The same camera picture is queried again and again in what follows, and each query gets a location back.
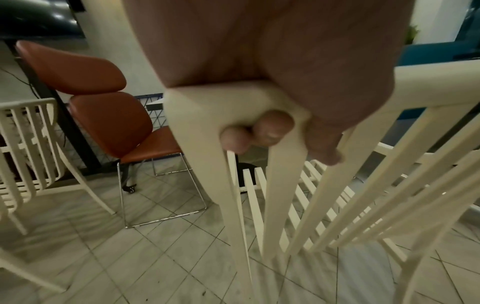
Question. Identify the person's left hand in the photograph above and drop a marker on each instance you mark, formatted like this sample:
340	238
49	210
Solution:
270	44

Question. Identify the white slatted chair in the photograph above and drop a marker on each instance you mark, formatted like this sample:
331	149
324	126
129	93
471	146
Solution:
26	271
30	148
210	118

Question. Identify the green plant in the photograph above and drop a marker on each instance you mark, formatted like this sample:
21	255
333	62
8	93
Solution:
412	34

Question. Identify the blue sofa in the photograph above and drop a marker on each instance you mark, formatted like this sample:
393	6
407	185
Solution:
431	53

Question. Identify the orange leather chair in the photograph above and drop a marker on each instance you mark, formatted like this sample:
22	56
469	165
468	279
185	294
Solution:
112	118

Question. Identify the black metal table frame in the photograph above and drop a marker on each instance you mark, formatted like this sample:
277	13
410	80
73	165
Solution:
56	98

